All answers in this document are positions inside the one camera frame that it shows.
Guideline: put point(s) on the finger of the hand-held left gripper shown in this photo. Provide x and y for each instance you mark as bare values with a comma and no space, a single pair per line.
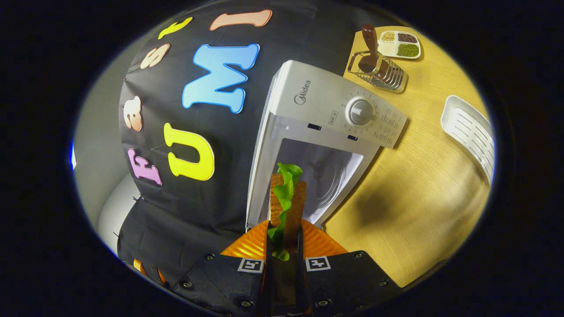
161,276
140,267

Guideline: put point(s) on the white divided dish with beans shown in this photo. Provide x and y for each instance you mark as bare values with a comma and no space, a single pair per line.
403,44

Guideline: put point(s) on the small white ribbed tray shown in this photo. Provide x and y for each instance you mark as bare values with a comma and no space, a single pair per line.
471,132

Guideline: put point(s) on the brown wooden utensil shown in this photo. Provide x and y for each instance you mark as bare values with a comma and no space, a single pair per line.
371,48

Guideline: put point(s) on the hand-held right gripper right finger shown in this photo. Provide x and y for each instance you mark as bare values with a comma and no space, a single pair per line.
348,277

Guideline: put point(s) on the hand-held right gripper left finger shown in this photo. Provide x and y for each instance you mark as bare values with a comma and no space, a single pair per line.
229,281

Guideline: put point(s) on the lettuce sandwich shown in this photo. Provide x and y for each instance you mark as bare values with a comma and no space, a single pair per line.
286,198

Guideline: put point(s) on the white microwave oven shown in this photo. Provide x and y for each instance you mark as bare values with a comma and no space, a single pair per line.
317,105

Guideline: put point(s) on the black backdrop cloth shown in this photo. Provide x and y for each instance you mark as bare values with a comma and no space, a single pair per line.
220,185

